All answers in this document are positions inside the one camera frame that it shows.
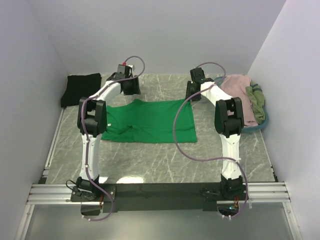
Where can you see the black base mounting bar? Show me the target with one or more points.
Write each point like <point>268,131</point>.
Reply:
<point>168,196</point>

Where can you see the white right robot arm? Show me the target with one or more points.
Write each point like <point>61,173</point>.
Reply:
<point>228,119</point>

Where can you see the pink tank top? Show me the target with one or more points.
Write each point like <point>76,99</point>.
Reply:
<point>235,86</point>

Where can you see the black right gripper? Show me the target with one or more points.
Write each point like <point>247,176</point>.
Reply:
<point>188,94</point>

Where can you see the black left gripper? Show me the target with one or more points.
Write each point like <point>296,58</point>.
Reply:
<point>136,89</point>

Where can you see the olive green tank top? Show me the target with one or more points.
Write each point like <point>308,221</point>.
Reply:
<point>257,99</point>

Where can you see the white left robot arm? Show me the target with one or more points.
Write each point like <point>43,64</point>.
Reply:
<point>92,116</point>

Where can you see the black folded tank top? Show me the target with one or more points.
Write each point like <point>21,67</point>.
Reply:
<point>79,86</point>

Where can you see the teal plastic basket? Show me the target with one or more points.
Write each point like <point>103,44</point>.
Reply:
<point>251,129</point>

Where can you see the aluminium frame rail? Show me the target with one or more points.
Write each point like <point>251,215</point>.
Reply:
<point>56,194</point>

